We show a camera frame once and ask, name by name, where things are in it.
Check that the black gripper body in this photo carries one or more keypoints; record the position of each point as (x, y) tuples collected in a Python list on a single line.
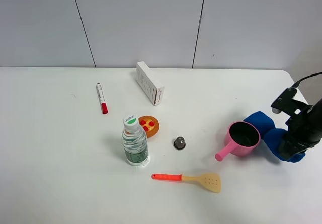
[(304, 128)]

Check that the blue cloth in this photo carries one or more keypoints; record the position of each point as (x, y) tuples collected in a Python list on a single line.
[(271, 135)]

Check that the pink toy saucepan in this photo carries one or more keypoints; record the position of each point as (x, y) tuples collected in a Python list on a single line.
[(240, 140)]

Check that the orange toy spatula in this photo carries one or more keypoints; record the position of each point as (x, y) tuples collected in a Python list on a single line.
[(210, 181)]

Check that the small grey metal capsule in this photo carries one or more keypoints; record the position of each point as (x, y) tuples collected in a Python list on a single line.
[(179, 143)]

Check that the orange toy tart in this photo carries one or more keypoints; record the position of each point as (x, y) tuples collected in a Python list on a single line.
[(150, 125)]

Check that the white cardboard box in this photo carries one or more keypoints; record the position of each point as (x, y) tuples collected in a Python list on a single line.
[(150, 84)]

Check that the clear water bottle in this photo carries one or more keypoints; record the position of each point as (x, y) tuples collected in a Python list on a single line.
[(135, 142)]

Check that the red whiteboard marker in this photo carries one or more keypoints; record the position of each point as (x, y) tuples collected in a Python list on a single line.
[(102, 98)]

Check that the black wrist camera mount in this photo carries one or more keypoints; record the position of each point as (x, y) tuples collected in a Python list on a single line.
[(286, 103)]

